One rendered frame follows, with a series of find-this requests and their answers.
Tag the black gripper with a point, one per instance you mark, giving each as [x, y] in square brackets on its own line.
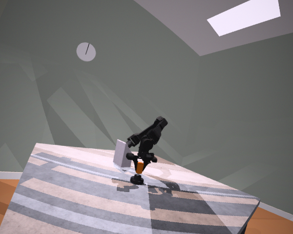
[131, 156]

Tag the orange knob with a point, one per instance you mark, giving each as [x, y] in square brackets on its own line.
[139, 167]

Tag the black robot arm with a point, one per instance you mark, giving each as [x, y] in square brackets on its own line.
[148, 137]

